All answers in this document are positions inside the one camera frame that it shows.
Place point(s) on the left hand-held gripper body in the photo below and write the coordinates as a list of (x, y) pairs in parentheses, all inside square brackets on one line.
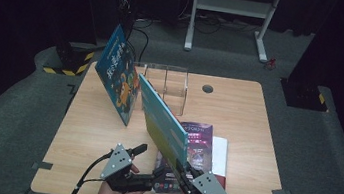
[(117, 167)]

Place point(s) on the thin glossy magazine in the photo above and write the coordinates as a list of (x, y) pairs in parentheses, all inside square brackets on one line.
[(200, 144)]

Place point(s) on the dark blue picture book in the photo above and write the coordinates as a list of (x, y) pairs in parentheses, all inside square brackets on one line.
[(118, 69)]

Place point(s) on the dark equipment tower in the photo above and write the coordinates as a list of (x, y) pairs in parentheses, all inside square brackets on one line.
[(126, 0)]

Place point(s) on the clear acrylic book rack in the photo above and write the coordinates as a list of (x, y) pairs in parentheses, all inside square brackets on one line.
[(174, 90)]

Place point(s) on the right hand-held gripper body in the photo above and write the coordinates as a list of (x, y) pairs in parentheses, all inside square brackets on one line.
[(210, 189)]

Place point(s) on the grey tape piece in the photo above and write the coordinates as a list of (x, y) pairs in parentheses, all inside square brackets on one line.
[(42, 165), (281, 193)]

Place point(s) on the white book with red band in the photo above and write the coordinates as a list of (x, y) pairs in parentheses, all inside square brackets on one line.
[(220, 154)]

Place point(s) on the small red floor object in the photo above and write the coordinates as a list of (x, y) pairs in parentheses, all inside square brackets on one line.
[(270, 64)]

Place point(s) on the black yellow striped base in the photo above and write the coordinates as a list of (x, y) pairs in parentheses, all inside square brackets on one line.
[(70, 63), (304, 97)]

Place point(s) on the light blue cartoon picture book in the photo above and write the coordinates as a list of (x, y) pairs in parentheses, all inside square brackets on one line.
[(163, 122)]

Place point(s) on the white metal frame desk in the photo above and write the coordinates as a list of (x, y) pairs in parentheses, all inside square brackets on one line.
[(232, 5)]

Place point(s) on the round grey table grommet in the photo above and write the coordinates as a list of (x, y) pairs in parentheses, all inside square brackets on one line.
[(207, 89)]

